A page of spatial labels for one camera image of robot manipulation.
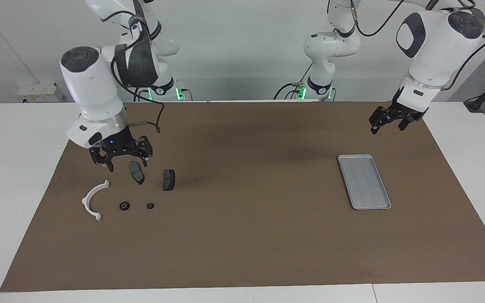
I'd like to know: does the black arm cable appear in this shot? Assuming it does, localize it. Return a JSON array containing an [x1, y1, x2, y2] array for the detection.
[[350, 0, 485, 91], [99, 0, 166, 133]]

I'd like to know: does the silver metal tray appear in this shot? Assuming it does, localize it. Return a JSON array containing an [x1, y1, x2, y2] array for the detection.
[[338, 154, 392, 210]]

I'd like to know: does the white background box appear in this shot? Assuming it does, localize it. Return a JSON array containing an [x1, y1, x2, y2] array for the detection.
[[17, 82, 64, 103]]

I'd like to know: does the brown table mat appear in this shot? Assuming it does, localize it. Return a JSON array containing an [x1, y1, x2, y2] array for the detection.
[[0, 101, 485, 292]]

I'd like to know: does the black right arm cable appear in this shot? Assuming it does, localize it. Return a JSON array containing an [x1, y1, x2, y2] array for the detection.
[[99, 0, 166, 133]]

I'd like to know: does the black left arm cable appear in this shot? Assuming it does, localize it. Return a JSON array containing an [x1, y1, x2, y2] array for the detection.
[[350, 0, 485, 91]]

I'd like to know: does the white curved plastic bracket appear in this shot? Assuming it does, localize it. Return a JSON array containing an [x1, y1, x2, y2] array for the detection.
[[81, 180, 110, 221]]

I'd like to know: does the black left base cable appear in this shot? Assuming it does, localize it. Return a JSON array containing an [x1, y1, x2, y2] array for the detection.
[[273, 63, 314, 101]]

